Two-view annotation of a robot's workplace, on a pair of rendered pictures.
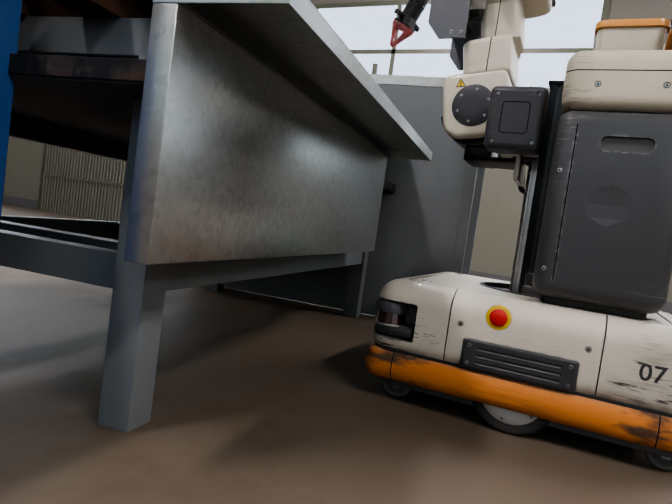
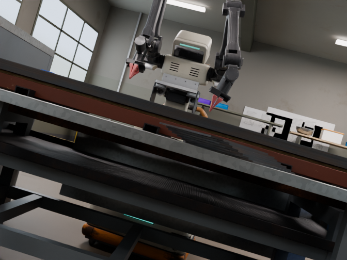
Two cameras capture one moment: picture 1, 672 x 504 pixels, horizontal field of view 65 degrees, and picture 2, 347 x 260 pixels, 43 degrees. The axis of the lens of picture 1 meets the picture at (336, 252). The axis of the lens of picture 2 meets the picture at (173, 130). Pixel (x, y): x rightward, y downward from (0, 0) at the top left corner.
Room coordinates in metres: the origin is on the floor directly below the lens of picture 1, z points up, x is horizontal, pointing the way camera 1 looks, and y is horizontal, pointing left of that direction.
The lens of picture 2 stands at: (2.07, 2.22, 0.76)
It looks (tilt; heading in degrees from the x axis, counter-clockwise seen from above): 1 degrees up; 256
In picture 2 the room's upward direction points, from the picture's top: 16 degrees clockwise
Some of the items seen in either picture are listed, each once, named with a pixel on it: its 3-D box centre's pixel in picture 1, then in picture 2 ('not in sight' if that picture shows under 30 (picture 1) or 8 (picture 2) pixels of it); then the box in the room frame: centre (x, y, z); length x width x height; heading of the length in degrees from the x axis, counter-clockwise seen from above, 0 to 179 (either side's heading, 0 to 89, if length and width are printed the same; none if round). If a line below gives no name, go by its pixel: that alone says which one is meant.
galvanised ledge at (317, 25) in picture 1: (356, 111); not in sight; (1.31, 0.00, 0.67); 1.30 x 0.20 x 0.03; 162
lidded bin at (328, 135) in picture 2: not in sight; (330, 136); (-2.99, -5.32, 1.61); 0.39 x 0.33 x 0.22; 156
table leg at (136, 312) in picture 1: (146, 228); (279, 256); (0.89, 0.32, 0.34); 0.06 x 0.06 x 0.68; 72
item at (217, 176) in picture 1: (315, 185); (188, 197); (1.34, 0.07, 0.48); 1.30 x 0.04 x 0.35; 162
